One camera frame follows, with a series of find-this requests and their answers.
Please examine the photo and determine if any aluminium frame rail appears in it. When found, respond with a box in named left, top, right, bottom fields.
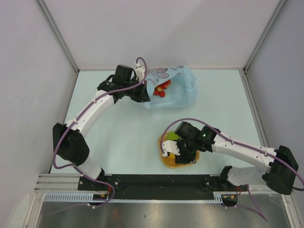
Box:
left=35, top=174, right=292, bottom=195

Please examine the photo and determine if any light blue plastic bag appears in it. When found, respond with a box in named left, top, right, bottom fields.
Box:
left=143, top=65, right=198, bottom=109

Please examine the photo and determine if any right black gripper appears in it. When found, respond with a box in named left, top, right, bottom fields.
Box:
left=172, top=139, right=198, bottom=164

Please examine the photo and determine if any green fake lime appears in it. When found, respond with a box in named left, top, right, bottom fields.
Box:
left=165, top=132, right=179, bottom=141

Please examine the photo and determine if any white slotted cable duct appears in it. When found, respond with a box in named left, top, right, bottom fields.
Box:
left=44, top=193, right=108, bottom=203

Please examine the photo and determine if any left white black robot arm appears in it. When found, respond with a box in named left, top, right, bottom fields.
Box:
left=53, top=64, right=150, bottom=190

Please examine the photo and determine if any red cherry tomato bunch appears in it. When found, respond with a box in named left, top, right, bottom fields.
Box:
left=153, top=80, right=171, bottom=97

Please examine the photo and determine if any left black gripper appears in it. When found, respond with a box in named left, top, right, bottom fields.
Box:
left=123, top=78, right=150, bottom=103

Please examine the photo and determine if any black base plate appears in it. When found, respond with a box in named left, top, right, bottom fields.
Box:
left=77, top=173, right=248, bottom=206

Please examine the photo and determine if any yellow fake lemon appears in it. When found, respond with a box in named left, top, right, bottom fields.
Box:
left=167, top=153, right=175, bottom=160

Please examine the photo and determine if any woven bamboo tray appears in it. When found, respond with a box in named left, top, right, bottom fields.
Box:
left=158, top=133, right=200, bottom=169

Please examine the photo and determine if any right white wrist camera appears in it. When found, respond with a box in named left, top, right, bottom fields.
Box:
left=161, top=140, right=180, bottom=157

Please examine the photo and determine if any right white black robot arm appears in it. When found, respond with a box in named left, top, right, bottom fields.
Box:
left=175, top=122, right=299, bottom=195

